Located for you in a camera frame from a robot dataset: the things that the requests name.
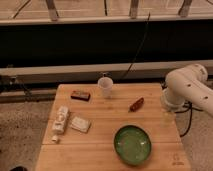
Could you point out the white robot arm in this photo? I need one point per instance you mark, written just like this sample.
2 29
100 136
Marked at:
187 84

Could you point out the green ceramic bowl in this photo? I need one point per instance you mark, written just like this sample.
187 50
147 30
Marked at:
132 145

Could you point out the white plastic cup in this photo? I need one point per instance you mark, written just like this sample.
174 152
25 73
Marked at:
105 85

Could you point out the dark brown rectangular block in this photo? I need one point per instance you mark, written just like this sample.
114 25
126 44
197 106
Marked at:
80 95

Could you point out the white rectangular packet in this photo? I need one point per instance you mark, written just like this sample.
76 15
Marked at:
80 124

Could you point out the white tube with cap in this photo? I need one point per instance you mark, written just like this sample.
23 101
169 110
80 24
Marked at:
60 122

